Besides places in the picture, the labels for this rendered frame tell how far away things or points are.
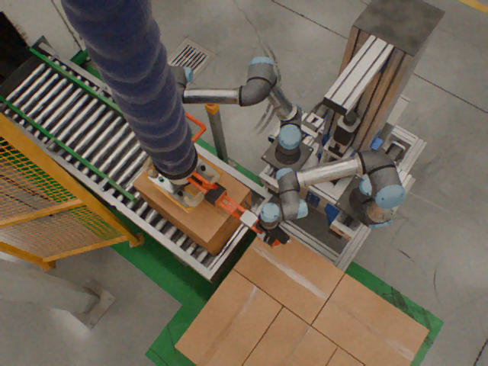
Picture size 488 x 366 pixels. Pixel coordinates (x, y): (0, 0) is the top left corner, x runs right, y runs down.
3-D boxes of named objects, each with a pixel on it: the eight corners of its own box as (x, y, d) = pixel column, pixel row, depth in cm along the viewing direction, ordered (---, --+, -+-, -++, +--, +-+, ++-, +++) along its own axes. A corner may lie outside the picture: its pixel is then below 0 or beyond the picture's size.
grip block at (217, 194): (203, 198, 212) (202, 194, 206) (216, 184, 214) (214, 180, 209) (216, 207, 210) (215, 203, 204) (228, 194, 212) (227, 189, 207)
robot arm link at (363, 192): (374, 181, 218) (380, 171, 206) (382, 204, 213) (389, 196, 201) (352, 185, 218) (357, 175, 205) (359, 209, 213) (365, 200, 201)
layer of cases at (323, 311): (185, 346, 287) (174, 346, 250) (267, 235, 313) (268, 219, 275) (329, 463, 257) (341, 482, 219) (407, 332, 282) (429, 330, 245)
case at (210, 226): (148, 204, 284) (130, 183, 247) (185, 162, 294) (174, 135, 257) (215, 257, 268) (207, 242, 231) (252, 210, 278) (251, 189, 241)
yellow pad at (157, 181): (143, 178, 229) (141, 174, 224) (155, 165, 231) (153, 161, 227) (188, 213, 220) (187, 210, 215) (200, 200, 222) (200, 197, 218)
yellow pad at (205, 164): (166, 153, 233) (164, 149, 229) (178, 141, 236) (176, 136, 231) (211, 187, 224) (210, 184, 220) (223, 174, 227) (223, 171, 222)
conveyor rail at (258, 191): (48, 60, 353) (37, 46, 335) (52, 56, 354) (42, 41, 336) (265, 207, 293) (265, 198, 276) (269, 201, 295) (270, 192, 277)
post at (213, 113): (219, 168, 351) (203, 104, 257) (224, 162, 352) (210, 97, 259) (226, 172, 349) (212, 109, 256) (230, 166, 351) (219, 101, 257)
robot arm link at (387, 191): (383, 200, 212) (398, 161, 162) (392, 228, 207) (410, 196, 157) (361, 207, 214) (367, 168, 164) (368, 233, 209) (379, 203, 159)
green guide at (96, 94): (33, 56, 337) (27, 49, 328) (42, 47, 339) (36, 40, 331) (178, 155, 296) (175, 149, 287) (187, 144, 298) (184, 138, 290)
